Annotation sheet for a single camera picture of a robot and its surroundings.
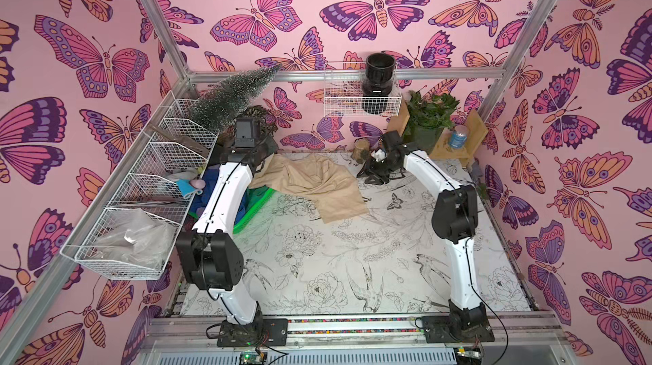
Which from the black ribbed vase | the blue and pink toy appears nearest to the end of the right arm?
the black ribbed vase

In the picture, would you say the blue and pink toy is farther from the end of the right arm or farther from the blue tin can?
the blue tin can

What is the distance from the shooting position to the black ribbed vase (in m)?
0.80

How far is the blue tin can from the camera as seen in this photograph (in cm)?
109

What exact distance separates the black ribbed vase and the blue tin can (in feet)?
1.39
